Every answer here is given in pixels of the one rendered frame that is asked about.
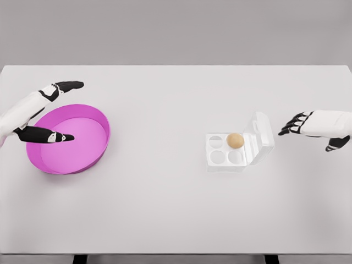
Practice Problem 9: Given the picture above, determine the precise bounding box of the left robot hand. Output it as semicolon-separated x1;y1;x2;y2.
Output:
0;80;85;147

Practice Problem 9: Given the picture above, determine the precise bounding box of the clear white egg box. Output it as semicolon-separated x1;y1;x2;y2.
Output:
205;111;276;174

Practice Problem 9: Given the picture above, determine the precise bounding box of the brown egg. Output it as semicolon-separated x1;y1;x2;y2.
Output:
226;133;245;149

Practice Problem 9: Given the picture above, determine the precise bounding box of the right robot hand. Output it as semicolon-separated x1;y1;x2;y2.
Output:
278;110;352;152

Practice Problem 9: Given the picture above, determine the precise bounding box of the pink round shallow bowl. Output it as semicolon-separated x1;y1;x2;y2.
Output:
26;103;111;175

